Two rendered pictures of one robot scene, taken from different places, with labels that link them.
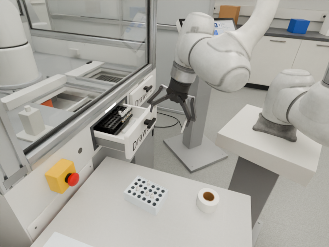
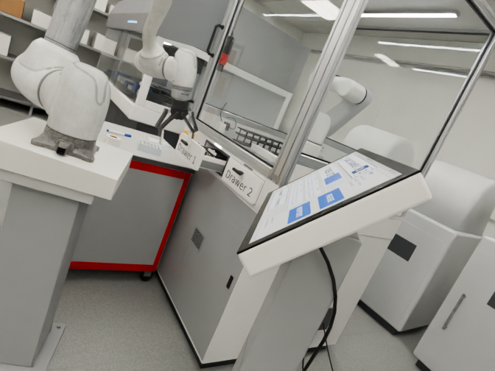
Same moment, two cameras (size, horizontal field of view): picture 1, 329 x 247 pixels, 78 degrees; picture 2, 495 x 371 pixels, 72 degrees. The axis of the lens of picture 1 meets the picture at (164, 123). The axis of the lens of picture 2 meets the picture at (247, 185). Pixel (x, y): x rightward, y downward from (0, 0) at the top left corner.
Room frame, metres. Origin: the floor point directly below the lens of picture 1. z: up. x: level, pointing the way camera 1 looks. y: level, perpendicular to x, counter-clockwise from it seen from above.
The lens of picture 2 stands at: (1.95, -1.04, 1.19)
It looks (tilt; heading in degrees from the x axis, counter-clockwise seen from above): 13 degrees down; 126
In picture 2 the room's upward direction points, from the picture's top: 22 degrees clockwise
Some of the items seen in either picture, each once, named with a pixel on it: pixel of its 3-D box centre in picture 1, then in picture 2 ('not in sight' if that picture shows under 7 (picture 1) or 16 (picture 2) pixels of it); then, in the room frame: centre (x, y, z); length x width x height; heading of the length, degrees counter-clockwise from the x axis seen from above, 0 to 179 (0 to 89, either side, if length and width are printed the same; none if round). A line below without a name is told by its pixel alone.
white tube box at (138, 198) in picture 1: (146, 194); (149, 147); (0.45, 0.05, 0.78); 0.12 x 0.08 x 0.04; 63
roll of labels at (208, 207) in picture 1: (207, 200); (112, 140); (0.44, -0.16, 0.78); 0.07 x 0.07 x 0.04
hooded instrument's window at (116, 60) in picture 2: not in sight; (178, 81); (-0.80, 1.03, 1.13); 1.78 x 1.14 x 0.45; 164
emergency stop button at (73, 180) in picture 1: (72, 179); not in sight; (0.41, 0.26, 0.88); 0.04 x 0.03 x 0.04; 164
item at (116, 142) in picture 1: (99, 119); (223, 161); (0.76, 0.29, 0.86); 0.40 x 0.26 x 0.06; 74
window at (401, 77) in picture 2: not in sight; (406, 85); (1.39, 0.53, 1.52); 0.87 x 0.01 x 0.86; 74
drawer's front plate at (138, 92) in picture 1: (142, 92); (241, 179); (1.04, 0.13, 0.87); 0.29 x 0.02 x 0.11; 164
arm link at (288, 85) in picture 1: (289, 95); (80, 99); (0.82, -0.53, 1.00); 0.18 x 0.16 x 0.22; 14
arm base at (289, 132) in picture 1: (277, 119); (68, 140); (0.84, -0.54, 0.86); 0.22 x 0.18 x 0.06; 149
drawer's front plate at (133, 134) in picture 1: (142, 127); (188, 150); (0.70, 0.09, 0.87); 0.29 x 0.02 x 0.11; 164
